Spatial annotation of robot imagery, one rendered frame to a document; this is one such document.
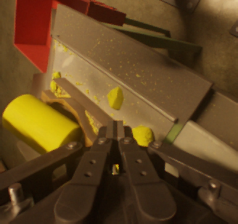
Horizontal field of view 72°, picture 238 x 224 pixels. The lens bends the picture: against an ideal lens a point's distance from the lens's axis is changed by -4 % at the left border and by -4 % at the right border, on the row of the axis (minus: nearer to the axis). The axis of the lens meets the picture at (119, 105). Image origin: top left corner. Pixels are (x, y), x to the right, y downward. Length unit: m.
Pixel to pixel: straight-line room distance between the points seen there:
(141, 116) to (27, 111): 0.17
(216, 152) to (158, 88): 0.10
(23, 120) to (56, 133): 0.05
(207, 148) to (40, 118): 0.22
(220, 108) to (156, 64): 0.10
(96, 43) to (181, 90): 0.15
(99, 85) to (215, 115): 0.18
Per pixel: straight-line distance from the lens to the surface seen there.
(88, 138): 0.26
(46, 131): 0.26
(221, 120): 0.26
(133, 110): 0.25
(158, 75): 0.22
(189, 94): 0.21
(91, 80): 0.30
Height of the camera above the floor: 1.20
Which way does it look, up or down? 49 degrees down
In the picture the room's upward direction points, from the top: 109 degrees counter-clockwise
